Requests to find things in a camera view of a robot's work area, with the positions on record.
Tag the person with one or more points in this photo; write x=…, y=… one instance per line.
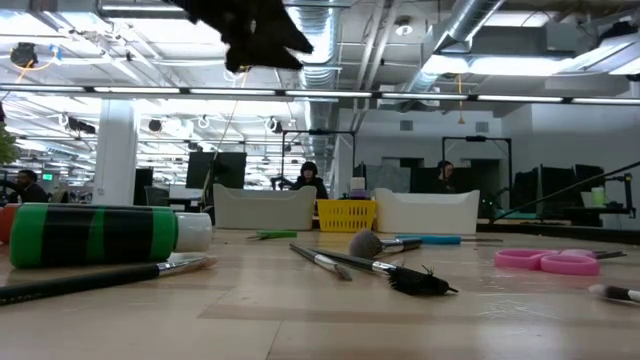
x=30, y=192
x=310, y=186
x=444, y=177

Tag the green black-striped paint bottle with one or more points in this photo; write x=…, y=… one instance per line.
x=100, y=235

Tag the black station frame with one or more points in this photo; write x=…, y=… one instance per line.
x=475, y=138
x=320, y=132

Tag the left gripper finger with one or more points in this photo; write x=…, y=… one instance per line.
x=255, y=59
x=280, y=30

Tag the black ceiling device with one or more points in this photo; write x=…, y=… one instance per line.
x=23, y=54

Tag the flat silver-ferrule brush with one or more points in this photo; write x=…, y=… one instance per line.
x=325, y=262

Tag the green cup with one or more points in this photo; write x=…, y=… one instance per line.
x=598, y=196

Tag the black metal stand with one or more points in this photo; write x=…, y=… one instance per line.
x=627, y=195

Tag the grey plastic bin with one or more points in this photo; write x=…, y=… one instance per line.
x=265, y=210

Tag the black bristle brush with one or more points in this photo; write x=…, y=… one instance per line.
x=415, y=282

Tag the black aluminium table frame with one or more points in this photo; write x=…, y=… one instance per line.
x=575, y=234

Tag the black computer monitor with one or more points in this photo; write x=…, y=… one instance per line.
x=227, y=170
x=143, y=185
x=557, y=185
x=526, y=190

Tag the small white-tipped paintbrush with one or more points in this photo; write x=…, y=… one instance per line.
x=620, y=294

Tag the black beam with light strips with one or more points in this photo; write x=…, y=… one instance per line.
x=325, y=94

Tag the white building pillar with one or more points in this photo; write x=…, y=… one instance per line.
x=115, y=165

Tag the yellow plastic basket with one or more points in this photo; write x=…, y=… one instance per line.
x=345, y=216

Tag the long thin black paintbrush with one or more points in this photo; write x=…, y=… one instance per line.
x=100, y=279

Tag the fluffy grey makeup brush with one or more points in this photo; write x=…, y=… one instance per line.
x=367, y=245

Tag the orange black-striped paint bottle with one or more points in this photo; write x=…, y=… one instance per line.
x=7, y=225

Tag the green artificial plant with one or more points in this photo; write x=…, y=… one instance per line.
x=6, y=147

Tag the purple paint bottle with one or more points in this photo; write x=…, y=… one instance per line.
x=357, y=184

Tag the white plastic bin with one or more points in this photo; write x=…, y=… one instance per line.
x=425, y=212

